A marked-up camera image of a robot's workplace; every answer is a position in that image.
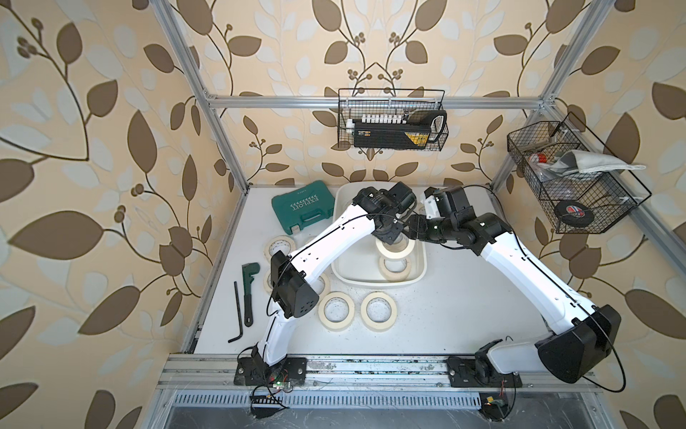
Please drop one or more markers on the cream tape roll ten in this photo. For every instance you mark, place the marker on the cream tape roll ten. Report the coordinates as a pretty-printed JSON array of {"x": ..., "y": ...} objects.
[{"x": 395, "y": 270}]

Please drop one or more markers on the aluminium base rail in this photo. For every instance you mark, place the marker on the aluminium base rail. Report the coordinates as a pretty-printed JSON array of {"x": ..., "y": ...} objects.
[{"x": 348, "y": 372}]

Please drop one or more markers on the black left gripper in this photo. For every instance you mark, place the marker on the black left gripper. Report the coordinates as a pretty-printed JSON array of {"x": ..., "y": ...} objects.
[{"x": 389, "y": 241}]

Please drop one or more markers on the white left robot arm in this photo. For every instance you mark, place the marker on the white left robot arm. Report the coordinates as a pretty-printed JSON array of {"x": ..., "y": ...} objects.
[{"x": 293, "y": 296}]

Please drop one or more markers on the aluminium frame post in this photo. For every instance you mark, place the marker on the aluminium frame post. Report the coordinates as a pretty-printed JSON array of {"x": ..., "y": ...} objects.
[
  {"x": 579, "y": 20},
  {"x": 164, "y": 14}
]

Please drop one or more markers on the cream tape roll four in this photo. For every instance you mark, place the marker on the cream tape roll four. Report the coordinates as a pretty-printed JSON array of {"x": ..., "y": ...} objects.
[{"x": 321, "y": 285}]

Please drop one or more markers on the cream tape roll seven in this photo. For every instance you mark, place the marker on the cream tape roll seven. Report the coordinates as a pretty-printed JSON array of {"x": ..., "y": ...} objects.
[{"x": 336, "y": 311}]

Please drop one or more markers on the cream tape roll one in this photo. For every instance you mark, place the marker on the cream tape roll one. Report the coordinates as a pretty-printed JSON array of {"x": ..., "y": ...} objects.
[{"x": 268, "y": 283}]

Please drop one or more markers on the black wire basket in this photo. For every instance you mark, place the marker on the black wire basket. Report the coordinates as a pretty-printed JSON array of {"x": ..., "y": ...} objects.
[
  {"x": 611, "y": 195},
  {"x": 388, "y": 105}
]

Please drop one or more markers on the grey cloth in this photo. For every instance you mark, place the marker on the grey cloth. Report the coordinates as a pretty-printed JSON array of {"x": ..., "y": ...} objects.
[{"x": 584, "y": 162}]

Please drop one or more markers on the black wire basket right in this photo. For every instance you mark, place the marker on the black wire basket right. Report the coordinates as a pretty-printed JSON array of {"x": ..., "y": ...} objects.
[{"x": 611, "y": 195}]

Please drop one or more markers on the cream tape roll two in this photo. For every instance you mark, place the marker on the cream tape roll two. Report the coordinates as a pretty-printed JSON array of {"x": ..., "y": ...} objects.
[{"x": 379, "y": 312}]

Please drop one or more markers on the green pipe wrench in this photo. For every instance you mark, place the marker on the green pipe wrench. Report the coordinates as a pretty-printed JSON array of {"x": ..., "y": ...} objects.
[{"x": 249, "y": 271}]

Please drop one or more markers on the white plastic storage box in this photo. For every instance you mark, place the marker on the white plastic storage box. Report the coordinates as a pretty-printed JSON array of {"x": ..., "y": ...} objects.
[{"x": 360, "y": 264}]

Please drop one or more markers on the black yellow box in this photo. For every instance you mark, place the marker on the black yellow box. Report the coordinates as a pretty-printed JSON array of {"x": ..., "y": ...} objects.
[{"x": 391, "y": 136}]

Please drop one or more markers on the aluminium frame post right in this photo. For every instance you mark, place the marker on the aluminium frame post right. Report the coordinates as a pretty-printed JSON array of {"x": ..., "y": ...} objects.
[{"x": 579, "y": 20}]

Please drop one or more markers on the black tape roll red label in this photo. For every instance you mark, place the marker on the black tape roll red label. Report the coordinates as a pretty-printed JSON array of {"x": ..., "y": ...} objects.
[{"x": 574, "y": 214}]

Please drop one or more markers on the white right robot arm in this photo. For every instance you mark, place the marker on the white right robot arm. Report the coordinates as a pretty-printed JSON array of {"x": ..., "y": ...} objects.
[{"x": 580, "y": 334}]

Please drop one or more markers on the black wire basket back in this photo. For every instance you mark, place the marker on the black wire basket back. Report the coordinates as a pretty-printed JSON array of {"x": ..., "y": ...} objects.
[{"x": 388, "y": 105}]

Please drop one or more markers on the black hex key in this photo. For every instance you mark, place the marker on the black hex key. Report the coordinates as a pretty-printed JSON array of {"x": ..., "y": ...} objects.
[{"x": 238, "y": 315}]

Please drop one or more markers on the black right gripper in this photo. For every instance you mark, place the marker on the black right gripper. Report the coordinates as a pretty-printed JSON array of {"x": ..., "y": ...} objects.
[{"x": 417, "y": 227}]

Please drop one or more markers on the green tool case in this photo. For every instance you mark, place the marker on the green tool case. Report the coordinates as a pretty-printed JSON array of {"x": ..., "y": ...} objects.
[{"x": 303, "y": 207}]

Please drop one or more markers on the cream tape roll three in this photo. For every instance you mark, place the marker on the cream tape roll three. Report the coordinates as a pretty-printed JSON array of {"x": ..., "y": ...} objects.
[{"x": 282, "y": 243}]

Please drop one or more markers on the aluminium frame post left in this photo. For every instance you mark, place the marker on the aluminium frame post left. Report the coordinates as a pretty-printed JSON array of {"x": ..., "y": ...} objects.
[{"x": 164, "y": 14}]

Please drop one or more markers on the cream tape roll five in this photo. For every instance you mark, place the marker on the cream tape roll five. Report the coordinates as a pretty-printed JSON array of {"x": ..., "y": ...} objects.
[{"x": 399, "y": 249}]

